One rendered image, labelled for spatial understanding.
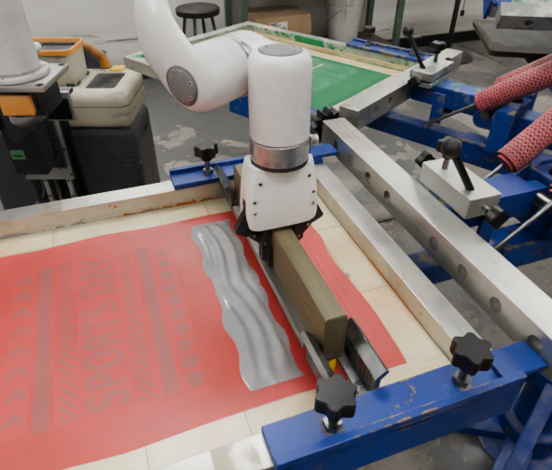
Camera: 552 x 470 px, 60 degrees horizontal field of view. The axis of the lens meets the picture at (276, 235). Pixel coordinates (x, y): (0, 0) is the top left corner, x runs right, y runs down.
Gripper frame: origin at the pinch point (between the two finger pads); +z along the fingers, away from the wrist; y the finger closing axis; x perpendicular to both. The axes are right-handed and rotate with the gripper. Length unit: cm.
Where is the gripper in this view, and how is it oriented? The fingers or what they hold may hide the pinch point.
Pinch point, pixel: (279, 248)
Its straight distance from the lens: 70.8
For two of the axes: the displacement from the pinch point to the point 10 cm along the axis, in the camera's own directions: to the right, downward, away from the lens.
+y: -9.4, 2.1, -2.7
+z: 0.0, 8.0, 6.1
